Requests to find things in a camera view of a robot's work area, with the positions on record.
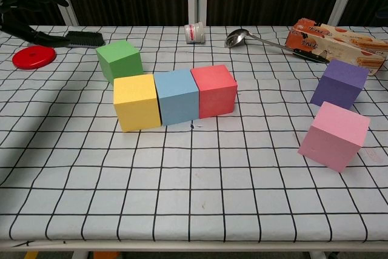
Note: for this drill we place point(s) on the green foam cube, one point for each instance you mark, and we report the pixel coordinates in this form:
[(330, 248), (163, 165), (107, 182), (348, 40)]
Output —
[(118, 55)]

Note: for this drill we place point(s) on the yellow foam cube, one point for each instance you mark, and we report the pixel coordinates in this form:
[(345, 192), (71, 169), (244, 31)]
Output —
[(138, 107)]

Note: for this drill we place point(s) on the blue foam cube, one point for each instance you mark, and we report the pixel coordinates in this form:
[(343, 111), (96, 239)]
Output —
[(177, 101)]

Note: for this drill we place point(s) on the red foam cube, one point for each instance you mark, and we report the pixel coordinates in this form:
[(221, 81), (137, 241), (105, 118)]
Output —
[(216, 95)]

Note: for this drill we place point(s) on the purple foam cube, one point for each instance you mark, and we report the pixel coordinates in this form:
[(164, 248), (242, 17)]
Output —
[(336, 86)]

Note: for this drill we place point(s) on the pink foam cube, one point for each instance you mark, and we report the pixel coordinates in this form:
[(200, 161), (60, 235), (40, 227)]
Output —
[(333, 137)]

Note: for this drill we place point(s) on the red plastic disc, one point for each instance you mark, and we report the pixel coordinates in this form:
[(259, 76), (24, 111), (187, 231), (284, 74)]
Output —
[(33, 57)]

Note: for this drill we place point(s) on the white black checked tablecloth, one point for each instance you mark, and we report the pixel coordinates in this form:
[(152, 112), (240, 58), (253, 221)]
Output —
[(194, 186)]

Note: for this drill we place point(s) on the orange biscuit box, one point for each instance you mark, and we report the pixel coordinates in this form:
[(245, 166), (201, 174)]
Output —
[(333, 43)]

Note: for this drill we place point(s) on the white table frame bar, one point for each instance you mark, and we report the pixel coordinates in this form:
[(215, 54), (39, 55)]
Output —
[(212, 247)]

